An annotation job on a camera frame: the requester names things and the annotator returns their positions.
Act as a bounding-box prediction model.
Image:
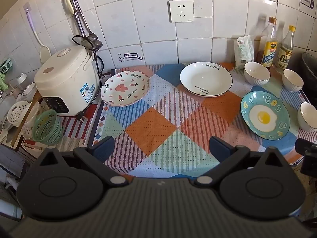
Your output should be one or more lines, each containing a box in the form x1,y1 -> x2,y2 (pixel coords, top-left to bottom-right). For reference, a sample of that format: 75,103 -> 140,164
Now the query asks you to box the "black rice cooker power cord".
72,35 -> 111,80

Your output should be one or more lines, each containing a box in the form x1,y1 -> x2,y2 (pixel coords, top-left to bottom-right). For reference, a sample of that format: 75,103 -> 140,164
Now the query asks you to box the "red striped cloth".
23,103 -> 104,154

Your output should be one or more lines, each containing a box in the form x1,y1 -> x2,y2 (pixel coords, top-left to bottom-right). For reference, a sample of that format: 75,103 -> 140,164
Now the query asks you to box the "clear vinegar bottle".
275,25 -> 296,74

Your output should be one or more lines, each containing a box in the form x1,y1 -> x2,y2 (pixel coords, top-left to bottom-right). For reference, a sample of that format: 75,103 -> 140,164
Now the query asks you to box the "small black white wall sticker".
116,52 -> 144,63

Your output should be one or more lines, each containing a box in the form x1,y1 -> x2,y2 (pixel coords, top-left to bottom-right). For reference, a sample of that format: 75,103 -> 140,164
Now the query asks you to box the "white patterned bowl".
21,82 -> 37,102

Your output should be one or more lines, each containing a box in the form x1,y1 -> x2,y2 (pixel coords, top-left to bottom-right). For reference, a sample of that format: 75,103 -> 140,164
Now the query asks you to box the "purple handled rice paddle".
26,9 -> 51,63

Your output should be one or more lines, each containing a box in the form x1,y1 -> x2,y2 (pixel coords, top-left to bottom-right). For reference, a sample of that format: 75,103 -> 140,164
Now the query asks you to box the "green plastic basket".
32,109 -> 63,145

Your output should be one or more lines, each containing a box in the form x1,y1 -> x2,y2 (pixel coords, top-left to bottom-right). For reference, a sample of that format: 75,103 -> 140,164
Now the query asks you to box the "yellow label oil bottle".
260,17 -> 278,67

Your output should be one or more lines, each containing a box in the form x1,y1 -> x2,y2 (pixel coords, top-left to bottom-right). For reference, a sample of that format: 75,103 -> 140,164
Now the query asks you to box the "white ribbed bowl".
282,69 -> 304,92
297,102 -> 317,132
243,62 -> 271,86

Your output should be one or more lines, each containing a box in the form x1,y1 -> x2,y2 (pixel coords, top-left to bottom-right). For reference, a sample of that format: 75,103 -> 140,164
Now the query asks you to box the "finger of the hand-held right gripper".
301,155 -> 317,176
295,138 -> 317,156

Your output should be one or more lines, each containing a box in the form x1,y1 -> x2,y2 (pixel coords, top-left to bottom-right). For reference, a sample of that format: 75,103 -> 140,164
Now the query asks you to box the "wooden utensil handle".
10,93 -> 42,149

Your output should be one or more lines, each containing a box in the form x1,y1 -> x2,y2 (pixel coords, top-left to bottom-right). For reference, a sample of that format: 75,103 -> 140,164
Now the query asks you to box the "white seasoning bag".
234,35 -> 255,70

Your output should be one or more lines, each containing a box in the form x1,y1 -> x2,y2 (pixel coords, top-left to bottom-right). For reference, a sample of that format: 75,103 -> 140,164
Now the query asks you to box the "white plastic colander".
7,101 -> 41,139

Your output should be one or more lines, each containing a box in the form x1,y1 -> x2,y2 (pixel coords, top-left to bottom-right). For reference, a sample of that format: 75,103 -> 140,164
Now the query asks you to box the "teal fried egg print plate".
240,91 -> 291,140

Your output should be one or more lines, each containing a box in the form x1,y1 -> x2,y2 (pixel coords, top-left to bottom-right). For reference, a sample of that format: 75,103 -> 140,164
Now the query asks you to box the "white wall socket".
169,0 -> 194,23

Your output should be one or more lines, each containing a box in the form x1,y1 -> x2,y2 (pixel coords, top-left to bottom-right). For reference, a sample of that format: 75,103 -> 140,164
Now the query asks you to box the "cream rice cooker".
34,45 -> 102,117

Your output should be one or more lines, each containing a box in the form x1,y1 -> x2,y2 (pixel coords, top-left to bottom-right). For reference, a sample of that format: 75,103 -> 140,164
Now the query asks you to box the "black pot with lid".
293,52 -> 317,105

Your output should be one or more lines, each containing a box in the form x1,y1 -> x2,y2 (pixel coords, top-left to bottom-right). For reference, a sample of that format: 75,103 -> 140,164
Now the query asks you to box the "pink carrot print plate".
100,70 -> 151,107

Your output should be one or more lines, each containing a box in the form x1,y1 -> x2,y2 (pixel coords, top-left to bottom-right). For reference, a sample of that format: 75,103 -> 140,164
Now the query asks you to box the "metal spoon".
72,0 -> 99,40

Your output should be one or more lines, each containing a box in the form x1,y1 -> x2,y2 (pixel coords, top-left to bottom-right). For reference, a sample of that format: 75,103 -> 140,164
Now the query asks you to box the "colourful patchwork table cloth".
93,63 -> 317,179

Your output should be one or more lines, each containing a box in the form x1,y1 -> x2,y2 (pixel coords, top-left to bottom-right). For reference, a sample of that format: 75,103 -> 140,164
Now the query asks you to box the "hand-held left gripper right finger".
194,136 -> 285,188

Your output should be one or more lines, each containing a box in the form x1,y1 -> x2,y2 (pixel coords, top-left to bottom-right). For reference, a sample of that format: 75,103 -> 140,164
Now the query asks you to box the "white plate with dark rim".
180,61 -> 233,98

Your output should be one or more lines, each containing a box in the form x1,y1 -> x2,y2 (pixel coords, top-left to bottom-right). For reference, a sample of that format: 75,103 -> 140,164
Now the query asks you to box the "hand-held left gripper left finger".
37,136 -> 129,188

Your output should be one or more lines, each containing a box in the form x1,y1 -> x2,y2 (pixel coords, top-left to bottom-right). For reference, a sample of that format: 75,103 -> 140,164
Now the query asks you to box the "metal ladle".
70,0 -> 103,50

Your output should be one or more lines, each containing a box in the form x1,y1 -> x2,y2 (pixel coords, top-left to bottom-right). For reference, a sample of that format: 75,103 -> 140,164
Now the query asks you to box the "dark rectangular wall sticker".
300,0 -> 317,12

